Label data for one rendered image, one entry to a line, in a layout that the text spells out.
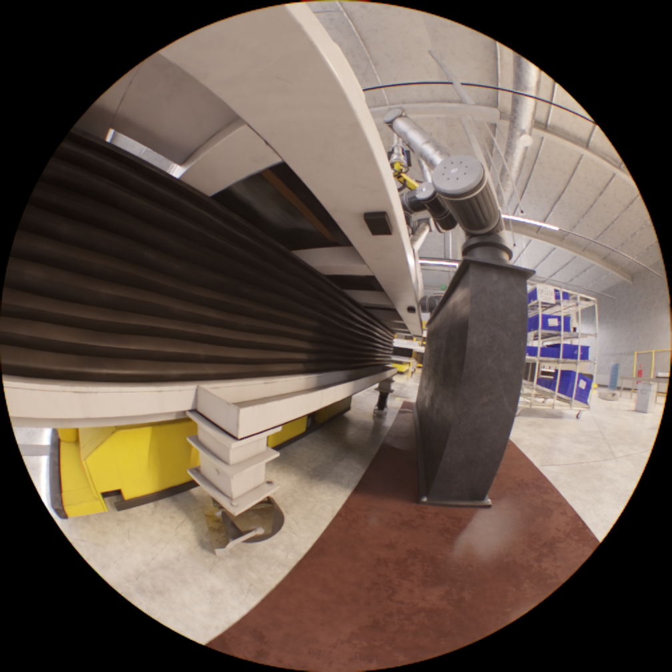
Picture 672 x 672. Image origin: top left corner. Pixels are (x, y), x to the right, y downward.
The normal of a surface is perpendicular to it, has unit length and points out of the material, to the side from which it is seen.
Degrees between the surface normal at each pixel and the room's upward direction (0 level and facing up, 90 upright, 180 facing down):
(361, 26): 176
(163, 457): 90
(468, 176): 94
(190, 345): 29
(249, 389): 90
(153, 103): 180
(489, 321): 90
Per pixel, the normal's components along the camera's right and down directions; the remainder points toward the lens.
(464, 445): -0.32, -0.09
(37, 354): 0.61, -0.77
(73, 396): 0.90, 0.12
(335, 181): -0.15, 0.99
